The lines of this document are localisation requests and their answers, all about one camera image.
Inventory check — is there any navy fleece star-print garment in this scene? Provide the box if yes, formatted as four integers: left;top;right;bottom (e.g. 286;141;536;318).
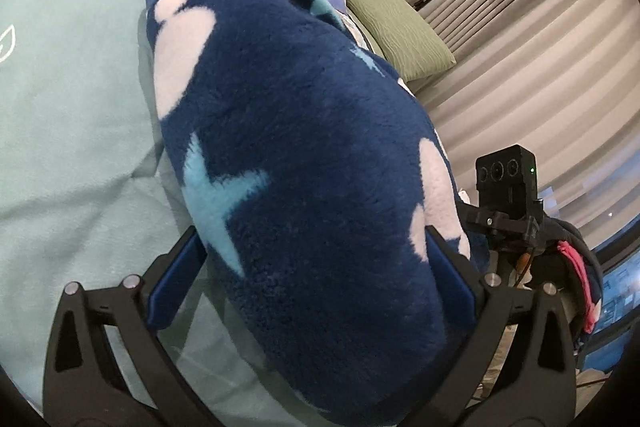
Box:
145;0;489;426

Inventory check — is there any light blue printed blanket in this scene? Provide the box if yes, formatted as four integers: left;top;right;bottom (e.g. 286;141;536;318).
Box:
1;0;190;409

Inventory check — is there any near green cushion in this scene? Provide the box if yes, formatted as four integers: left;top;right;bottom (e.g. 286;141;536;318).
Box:
347;0;457;82

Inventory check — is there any black camera box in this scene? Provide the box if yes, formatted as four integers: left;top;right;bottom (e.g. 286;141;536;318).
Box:
475;144;542;220

